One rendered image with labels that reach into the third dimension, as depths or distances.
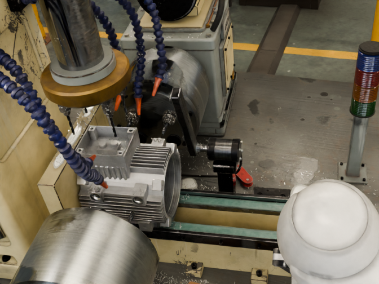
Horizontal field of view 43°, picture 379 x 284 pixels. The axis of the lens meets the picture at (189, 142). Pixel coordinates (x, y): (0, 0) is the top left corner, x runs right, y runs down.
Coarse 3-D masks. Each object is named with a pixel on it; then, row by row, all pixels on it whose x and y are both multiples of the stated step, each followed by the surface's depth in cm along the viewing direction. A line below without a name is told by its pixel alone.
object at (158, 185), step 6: (168, 144) 113; (174, 144) 113; (174, 150) 113; (78, 180) 108; (84, 180) 108; (156, 180) 104; (162, 180) 105; (156, 186) 104; (162, 186) 105; (168, 222) 112
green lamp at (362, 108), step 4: (352, 100) 122; (352, 104) 123; (356, 104) 121; (360, 104) 120; (364, 104) 120; (368, 104) 120; (372, 104) 120; (352, 108) 123; (356, 108) 122; (360, 108) 121; (364, 108) 121; (368, 108) 121; (372, 108) 121; (352, 112) 124; (356, 112) 123; (360, 112) 122; (364, 112) 122; (368, 112) 122; (372, 112) 122; (360, 116) 123; (364, 116) 122
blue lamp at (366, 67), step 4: (360, 52) 113; (360, 56) 113; (364, 56) 112; (368, 56) 111; (372, 56) 111; (376, 56) 111; (360, 60) 114; (364, 60) 113; (368, 60) 112; (372, 60) 112; (376, 60) 112; (356, 64) 116; (360, 64) 114; (364, 64) 113; (368, 64) 113; (372, 64) 112; (376, 64) 112; (360, 68) 115; (364, 68) 114; (368, 68) 113; (372, 68) 113; (376, 68) 113
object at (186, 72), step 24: (168, 48) 133; (168, 72) 125; (192, 72) 130; (144, 96) 125; (168, 96) 123; (192, 96) 125; (120, 120) 132; (144, 120) 130; (168, 120) 124; (192, 120) 127
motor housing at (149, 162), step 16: (144, 144) 118; (144, 160) 107; (160, 160) 108; (176, 160) 119; (144, 176) 107; (160, 176) 106; (176, 176) 121; (80, 192) 110; (112, 192) 107; (128, 192) 106; (160, 192) 106; (176, 192) 121; (96, 208) 110; (112, 208) 110; (128, 208) 108; (144, 208) 108; (160, 208) 106; (176, 208) 118
